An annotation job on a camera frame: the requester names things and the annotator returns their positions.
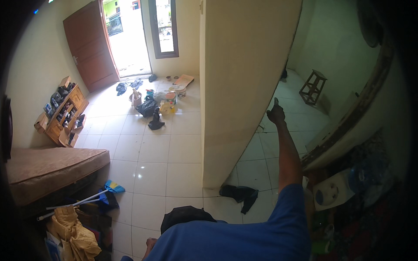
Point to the blue plastic bag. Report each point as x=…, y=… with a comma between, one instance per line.
x=370, y=177

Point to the white appliance with blue dial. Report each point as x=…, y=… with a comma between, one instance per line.
x=331, y=191

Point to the beige bucket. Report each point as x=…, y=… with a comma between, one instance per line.
x=135, y=99

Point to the green cup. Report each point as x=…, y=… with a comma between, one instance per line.
x=321, y=247

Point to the yellow cloth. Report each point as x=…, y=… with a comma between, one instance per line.
x=73, y=235

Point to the open cardboard box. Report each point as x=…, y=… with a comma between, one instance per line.
x=79, y=123
x=40, y=122
x=68, y=138

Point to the wooden stool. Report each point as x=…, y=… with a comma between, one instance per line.
x=312, y=87

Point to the black trousers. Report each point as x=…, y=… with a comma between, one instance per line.
x=240, y=194

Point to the black cloth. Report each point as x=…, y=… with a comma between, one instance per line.
x=155, y=123

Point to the person's left hand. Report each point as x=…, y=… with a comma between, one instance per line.
x=152, y=243

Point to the weathered wooden beam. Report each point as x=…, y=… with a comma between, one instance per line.
x=356, y=111

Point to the small black bag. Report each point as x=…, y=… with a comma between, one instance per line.
x=152, y=78

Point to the black plastic bag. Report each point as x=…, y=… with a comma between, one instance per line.
x=147, y=107

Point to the brown mattress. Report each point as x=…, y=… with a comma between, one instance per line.
x=52, y=171

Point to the dark blue cloth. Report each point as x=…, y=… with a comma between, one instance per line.
x=121, y=88
x=137, y=83

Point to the white paint bucket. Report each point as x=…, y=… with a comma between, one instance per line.
x=181, y=93

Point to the black backpack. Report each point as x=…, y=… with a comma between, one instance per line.
x=184, y=217

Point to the orange labelled paint can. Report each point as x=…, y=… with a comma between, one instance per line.
x=170, y=98

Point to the clear plastic bag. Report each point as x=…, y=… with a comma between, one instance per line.
x=159, y=96

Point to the person's body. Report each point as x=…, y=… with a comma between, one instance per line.
x=228, y=241

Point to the dark framed window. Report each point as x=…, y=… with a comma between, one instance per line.
x=163, y=54

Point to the brown wooden door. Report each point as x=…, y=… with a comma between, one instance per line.
x=89, y=45

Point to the wooden shoe rack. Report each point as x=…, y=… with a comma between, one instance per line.
x=67, y=111

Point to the person's right hand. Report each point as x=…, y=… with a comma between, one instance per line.
x=277, y=115

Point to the yellow oil jug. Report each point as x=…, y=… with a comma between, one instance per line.
x=166, y=108

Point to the cardboard sheet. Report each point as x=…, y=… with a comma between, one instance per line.
x=184, y=80

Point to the teal small container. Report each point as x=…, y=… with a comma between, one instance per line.
x=150, y=93

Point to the blue and yellow broom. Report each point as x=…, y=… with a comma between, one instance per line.
x=81, y=201

